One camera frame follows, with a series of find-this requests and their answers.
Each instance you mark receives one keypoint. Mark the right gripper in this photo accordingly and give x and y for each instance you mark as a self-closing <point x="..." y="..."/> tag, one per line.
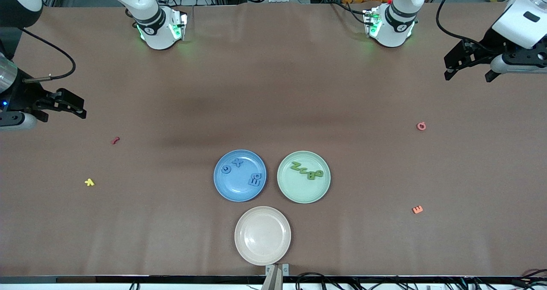
<point x="22" y="94"/>

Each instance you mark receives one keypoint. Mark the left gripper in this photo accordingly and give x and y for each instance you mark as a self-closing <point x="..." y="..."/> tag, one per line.
<point x="488" y="42"/>

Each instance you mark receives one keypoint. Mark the blue letter G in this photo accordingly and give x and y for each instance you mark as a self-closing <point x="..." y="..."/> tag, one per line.
<point x="223" y="169"/>

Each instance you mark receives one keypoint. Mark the blue letter X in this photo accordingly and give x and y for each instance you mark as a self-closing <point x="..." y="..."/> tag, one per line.
<point x="237" y="162"/>

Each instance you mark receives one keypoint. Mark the green letter N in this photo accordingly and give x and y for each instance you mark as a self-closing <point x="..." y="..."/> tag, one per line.
<point x="295" y="166"/>

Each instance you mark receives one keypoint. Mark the blue letter E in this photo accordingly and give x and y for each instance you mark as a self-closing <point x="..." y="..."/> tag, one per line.
<point x="252" y="182"/>

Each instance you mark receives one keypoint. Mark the blue letter a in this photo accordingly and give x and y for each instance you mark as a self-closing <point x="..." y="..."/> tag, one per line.
<point x="259" y="176"/>

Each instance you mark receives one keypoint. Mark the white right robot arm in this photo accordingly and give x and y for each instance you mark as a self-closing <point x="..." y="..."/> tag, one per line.
<point x="149" y="7"/>

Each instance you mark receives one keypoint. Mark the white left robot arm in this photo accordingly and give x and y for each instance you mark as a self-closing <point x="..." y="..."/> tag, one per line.
<point x="397" y="25"/>

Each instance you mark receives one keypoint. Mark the red letter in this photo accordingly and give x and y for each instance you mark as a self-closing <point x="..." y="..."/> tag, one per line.
<point x="115" y="140"/>

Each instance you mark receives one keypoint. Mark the pink letter G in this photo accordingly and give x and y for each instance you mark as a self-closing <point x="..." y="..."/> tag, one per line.
<point x="418" y="126"/>

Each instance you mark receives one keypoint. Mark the yellow letter K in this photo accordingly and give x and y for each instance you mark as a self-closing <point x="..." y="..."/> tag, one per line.
<point x="89" y="181"/>

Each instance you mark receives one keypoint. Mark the orange letter E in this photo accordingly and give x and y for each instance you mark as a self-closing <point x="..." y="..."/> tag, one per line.
<point x="417" y="209"/>

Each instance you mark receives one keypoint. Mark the blue plate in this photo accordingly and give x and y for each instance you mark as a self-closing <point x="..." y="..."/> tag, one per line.
<point x="235" y="187"/>

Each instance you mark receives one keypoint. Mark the brown table cover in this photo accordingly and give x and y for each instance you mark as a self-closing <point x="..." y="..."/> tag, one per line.
<point x="273" y="67"/>

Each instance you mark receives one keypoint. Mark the green plate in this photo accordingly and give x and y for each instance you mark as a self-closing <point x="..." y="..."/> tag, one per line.
<point x="299" y="191"/>

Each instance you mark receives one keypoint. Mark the beige plate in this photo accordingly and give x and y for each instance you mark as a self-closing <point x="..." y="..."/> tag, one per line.
<point x="262" y="235"/>

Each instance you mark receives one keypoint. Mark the metal bracket with screws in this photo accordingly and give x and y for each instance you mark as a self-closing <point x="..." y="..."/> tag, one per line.
<point x="275" y="277"/>

